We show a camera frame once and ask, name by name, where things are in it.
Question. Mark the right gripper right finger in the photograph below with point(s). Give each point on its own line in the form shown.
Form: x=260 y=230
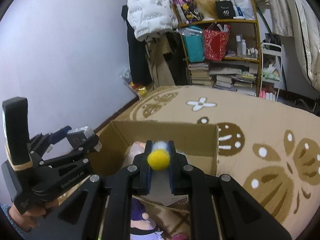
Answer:
x=219 y=207

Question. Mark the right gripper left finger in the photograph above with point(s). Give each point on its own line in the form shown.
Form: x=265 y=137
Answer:
x=101 y=207

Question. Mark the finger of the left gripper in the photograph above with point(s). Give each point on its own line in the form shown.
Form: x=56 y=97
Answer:
x=82 y=144
x=43 y=143

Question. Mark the purple haired plush doll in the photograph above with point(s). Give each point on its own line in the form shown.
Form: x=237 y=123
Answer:
x=141 y=225

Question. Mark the cardboard box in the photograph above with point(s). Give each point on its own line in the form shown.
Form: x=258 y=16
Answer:
x=198 y=141

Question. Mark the white plush yellow ball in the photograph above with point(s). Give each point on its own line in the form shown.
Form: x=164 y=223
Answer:
x=161 y=155

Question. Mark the magenta plush toy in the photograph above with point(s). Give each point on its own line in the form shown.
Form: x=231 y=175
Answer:
x=179 y=236

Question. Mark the person's left hand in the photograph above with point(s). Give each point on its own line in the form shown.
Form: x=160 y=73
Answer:
x=28 y=220

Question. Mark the plastic bag with toys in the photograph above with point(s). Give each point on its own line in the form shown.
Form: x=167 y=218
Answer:
x=139 y=90

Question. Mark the beige patterned carpet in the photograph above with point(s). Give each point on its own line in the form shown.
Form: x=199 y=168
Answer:
x=270 y=149

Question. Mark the black hanging coat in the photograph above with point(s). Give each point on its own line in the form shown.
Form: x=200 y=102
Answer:
x=139 y=67

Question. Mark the beige trench coat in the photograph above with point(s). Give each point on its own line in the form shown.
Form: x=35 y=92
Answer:
x=158 y=67

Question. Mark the left book stack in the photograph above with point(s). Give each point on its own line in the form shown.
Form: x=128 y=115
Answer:
x=199 y=74

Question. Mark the right book pile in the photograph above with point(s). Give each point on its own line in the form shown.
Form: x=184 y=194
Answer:
x=235 y=76

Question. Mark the white puffer jacket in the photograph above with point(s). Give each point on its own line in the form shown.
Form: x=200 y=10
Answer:
x=151 y=18

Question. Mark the teal bag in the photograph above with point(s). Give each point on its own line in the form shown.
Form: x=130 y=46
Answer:
x=194 y=43

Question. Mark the white metal cart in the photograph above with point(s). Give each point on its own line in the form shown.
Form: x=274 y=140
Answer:
x=270 y=71

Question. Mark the red gift bag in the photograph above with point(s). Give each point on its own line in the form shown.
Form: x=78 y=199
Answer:
x=216 y=37

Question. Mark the wooden shelf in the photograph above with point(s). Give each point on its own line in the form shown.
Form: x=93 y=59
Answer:
x=249 y=31

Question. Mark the white bottle on shelf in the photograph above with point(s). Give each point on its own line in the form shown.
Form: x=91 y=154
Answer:
x=239 y=45

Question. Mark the pink black patterned bag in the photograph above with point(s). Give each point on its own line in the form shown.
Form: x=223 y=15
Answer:
x=188 y=11

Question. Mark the blonde wig head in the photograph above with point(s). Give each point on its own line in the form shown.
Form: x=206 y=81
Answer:
x=207 y=9

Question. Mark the black box number 40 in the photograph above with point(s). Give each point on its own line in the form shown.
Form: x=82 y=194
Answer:
x=225 y=10

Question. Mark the white plastic bag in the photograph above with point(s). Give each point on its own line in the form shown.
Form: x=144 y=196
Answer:
x=241 y=2

